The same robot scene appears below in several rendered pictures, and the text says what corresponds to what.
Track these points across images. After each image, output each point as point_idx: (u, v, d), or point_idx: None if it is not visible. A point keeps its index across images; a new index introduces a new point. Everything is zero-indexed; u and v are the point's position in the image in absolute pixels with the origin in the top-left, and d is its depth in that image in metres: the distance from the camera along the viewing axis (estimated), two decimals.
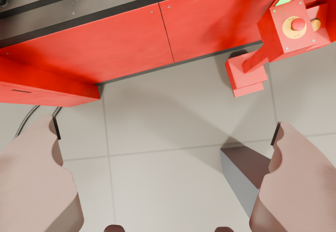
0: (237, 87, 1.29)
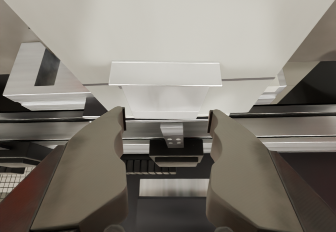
0: None
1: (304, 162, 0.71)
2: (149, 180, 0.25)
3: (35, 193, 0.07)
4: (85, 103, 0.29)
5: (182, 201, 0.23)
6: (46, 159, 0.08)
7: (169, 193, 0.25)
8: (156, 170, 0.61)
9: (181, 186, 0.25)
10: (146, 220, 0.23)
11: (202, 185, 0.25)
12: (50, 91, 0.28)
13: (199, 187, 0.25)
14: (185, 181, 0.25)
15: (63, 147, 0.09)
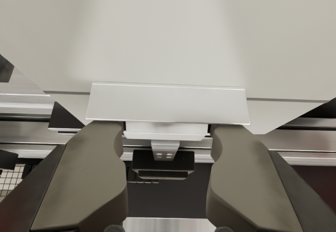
0: None
1: None
2: (136, 219, 0.19)
3: (35, 193, 0.07)
4: (53, 109, 0.21)
5: None
6: (46, 159, 0.08)
7: None
8: (137, 180, 0.55)
9: (177, 229, 0.19)
10: None
11: (205, 228, 0.19)
12: (2, 90, 0.20)
13: (202, 231, 0.19)
14: (183, 222, 0.19)
15: (63, 147, 0.09)
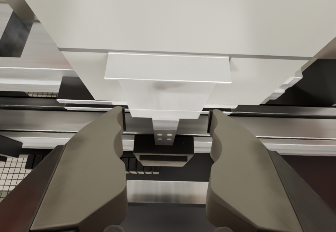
0: None
1: None
2: (139, 182, 0.20)
3: (35, 193, 0.07)
4: (62, 83, 0.23)
5: (180, 209, 0.19)
6: (46, 159, 0.08)
7: (163, 198, 0.20)
8: (138, 169, 0.56)
9: (177, 190, 0.20)
10: None
11: (203, 189, 0.20)
12: (15, 64, 0.22)
13: (200, 192, 0.20)
14: (183, 184, 0.20)
15: (63, 147, 0.09)
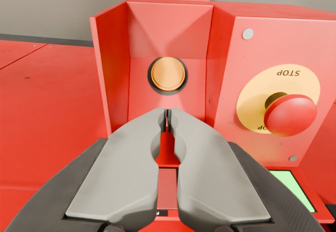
0: None
1: None
2: None
3: (75, 179, 0.07)
4: None
5: None
6: (89, 149, 0.09)
7: None
8: None
9: None
10: None
11: None
12: None
13: None
14: None
15: (105, 140, 0.09)
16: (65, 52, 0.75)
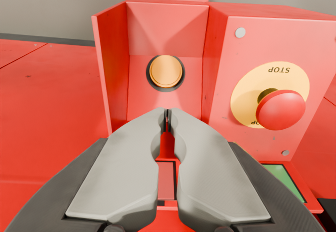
0: None
1: None
2: None
3: (75, 179, 0.07)
4: None
5: None
6: (89, 149, 0.09)
7: None
8: None
9: None
10: None
11: None
12: None
13: None
14: None
15: (105, 140, 0.09)
16: (65, 51, 0.76)
